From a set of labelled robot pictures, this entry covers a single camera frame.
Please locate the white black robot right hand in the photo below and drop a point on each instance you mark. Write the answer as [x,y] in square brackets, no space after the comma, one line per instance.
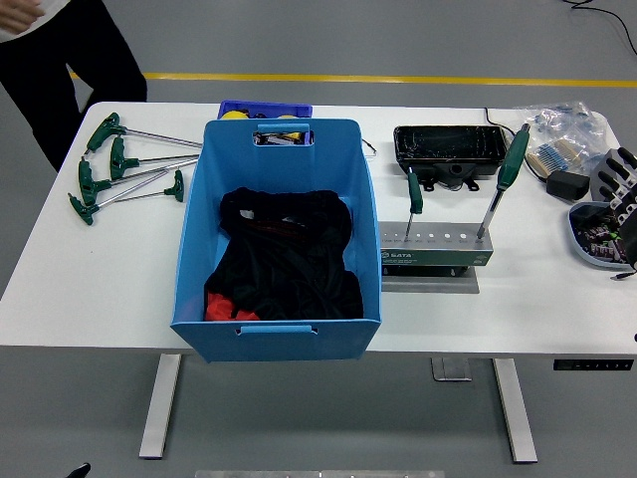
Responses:
[626,214]

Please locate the person's right hand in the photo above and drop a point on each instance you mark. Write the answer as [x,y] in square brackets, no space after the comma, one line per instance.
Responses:
[17,15]

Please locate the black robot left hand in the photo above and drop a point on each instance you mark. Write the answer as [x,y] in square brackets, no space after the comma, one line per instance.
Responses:
[79,472]

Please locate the grey green hex key stand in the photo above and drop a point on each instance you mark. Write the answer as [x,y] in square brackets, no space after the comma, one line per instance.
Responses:
[433,256]

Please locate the grey box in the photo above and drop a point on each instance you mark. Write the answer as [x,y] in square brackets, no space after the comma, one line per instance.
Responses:
[604,167]

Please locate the large blue plastic box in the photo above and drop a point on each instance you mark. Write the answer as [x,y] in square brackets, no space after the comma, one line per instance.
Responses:
[278,343]

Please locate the grey bowl of components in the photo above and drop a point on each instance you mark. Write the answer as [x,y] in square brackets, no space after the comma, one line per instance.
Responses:
[579,239]

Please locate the black plug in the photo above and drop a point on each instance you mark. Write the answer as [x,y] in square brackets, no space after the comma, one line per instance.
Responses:
[622,275]

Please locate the black power adapter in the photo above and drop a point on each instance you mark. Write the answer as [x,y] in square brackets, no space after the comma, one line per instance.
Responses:
[567,185]

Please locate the person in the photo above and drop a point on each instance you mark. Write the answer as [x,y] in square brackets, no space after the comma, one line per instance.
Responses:
[60,74]

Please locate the taped resistor strip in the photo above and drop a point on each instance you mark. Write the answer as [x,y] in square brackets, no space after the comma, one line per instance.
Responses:
[557,154]

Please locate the white table leg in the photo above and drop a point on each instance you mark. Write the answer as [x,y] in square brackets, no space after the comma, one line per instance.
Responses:
[159,408]
[515,413]

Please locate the clear plastic bag of components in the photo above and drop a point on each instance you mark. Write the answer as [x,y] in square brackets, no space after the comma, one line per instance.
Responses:
[562,122]

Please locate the black table control panel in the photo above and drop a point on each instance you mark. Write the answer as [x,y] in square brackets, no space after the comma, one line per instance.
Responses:
[592,365]

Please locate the black plastic case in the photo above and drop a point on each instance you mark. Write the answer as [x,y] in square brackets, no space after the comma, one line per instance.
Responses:
[448,147]

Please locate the red cloth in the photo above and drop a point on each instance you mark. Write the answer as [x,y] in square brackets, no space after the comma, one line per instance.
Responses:
[219,309]

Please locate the grey metal floor plate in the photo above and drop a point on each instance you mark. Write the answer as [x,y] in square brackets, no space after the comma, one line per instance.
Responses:
[450,369]

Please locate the dark blue plastic bin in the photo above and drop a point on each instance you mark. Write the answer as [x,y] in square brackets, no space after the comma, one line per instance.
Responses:
[269,107]

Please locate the black cloth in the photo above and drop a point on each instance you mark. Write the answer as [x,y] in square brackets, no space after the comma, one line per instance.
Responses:
[288,269]

